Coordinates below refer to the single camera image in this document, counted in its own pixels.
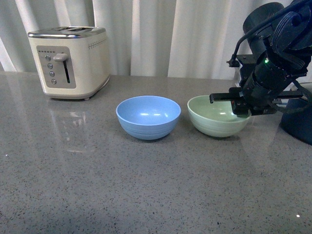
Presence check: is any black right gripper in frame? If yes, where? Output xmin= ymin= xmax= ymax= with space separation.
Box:
xmin=209 ymin=55 xmax=308 ymax=117

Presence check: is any green bowl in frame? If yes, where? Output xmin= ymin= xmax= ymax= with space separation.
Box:
xmin=187 ymin=96 xmax=251 ymax=137

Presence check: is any blue bowl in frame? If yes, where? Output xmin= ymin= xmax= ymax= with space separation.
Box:
xmin=116 ymin=96 xmax=181 ymax=140

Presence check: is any blue saucepan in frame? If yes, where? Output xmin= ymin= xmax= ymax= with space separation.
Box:
xmin=281 ymin=106 xmax=312 ymax=145

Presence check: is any cream two-slot toaster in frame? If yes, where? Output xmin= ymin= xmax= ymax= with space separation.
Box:
xmin=28 ymin=26 xmax=111 ymax=99

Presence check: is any black cable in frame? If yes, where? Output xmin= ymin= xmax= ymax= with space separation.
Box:
xmin=226 ymin=0 xmax=312 ymax=68

